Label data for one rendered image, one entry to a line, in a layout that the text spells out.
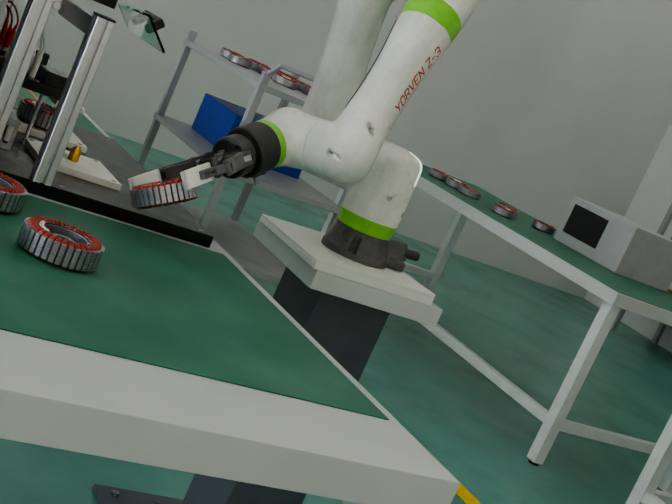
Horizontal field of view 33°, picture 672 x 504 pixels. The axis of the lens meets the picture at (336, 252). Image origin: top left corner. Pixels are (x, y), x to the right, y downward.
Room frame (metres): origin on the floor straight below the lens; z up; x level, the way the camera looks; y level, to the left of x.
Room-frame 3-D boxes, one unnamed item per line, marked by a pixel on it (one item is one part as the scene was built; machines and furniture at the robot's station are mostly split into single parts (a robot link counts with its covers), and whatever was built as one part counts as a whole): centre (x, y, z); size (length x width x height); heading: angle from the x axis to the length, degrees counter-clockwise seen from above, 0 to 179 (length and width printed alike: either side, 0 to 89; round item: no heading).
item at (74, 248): (1.47, 0.34, 0.77); 0.11 x 0.11 x 0.04
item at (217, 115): (4.87, 0.51, 0.51); 1.01 x 0.60 x 1.01; 33
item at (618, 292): (5.33, -0.80, 0.38); 2.20 x 0.90 x 0.75; 33
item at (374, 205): (2.38, -0.02, 0.92); 0.16 x 0.13 x 0.19; 75
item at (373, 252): (2.41, -0.08, 0.80); 0.26 x 0.15 x 0.06; 130
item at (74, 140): (2.18, 0.63, 0.78); 0.15 x 0.15 x 0.01; 33
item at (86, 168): (1.98, 0.50, 0.78); 0.15 x 0.15 x 0.01; 33
